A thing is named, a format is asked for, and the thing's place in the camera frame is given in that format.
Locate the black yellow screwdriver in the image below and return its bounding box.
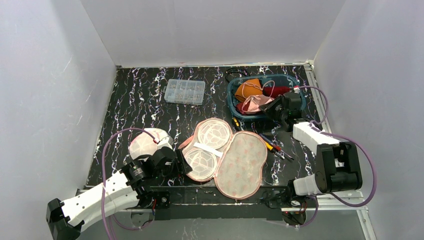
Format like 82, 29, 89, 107
232, 117, 242, 132

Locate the black cable behind basket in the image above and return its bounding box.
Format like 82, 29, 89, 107
224, 67, 250, 83

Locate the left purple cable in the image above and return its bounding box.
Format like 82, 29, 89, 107
100, 127, 162, 240

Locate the dark red bra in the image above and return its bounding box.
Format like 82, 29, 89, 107
236, 86, 290, 115

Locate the teal plastic basket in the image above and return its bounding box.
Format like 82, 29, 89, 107
226, 74, 300, 122

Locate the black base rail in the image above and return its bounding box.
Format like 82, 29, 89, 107
145, 185, 319, 226

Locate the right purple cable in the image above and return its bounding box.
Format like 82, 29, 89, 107
298, 85, 378, 208

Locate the yellow red screwdriver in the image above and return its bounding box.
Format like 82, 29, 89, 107
265, 141, 294, 162

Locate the pink satin bra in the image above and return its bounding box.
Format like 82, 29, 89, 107
241, 94, 274, 115

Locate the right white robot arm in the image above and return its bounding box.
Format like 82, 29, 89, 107
259, 92, 363, 197

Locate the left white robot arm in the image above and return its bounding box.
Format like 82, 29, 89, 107
46, 147, 193, 240

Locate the white mesh laundry bag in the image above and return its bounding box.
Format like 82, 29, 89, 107
129, 128, 171, 160

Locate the purple cable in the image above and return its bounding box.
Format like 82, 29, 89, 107
298, 85, 378, 208
100, 127, 162, 240

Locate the orange bra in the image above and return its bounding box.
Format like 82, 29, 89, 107
234, 78, 263, 102

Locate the clear plastic parts box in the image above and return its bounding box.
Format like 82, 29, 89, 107
164, 79, 206, 106

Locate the floral pink laundry bag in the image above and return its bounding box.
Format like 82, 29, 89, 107
178, 118, 268, 200

